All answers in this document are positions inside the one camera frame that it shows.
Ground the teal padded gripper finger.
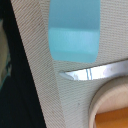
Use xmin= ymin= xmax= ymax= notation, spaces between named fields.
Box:
xmin=0 ymin=19 xmax=12 ymax=90

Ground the light blue milk carton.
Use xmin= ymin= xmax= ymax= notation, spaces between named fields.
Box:
xmin=48 ymin=0 xmax=100 ymax=63

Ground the beige woven placemat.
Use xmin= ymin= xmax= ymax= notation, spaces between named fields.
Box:
xmin=11 ymin=0 xmax=128 ymax=128

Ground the beige round plate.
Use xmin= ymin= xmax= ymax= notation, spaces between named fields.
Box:
xmin=88 ymin=77 xmax=128 ymax=128

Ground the knife with wooden handle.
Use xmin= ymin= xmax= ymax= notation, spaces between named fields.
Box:
xmin=59 ymin=60 xmax=128 ymax=81

